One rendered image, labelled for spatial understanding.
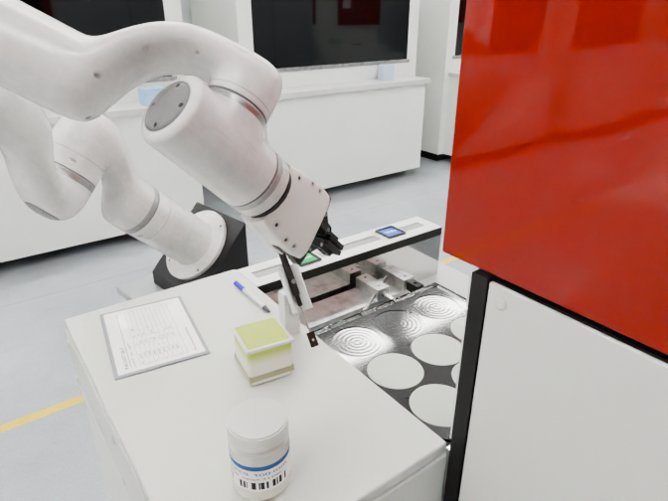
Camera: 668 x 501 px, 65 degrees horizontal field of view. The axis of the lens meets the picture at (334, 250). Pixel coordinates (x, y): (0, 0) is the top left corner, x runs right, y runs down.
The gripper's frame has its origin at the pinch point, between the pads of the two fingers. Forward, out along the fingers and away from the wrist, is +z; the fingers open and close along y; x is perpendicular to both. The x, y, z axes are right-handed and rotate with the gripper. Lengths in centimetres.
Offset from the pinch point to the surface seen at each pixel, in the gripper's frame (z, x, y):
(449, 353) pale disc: 35.6, 8.0, 3.9
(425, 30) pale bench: 285, -239, -333
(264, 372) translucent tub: 5.2, -5.2, 20.3
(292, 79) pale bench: 181, -256, -187
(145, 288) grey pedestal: 26, -71, 15
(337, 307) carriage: 36.4, -20.4, 2.1
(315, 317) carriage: 32.0, -21.4, 6.3
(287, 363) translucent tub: 7.5, -3.7, 17.7
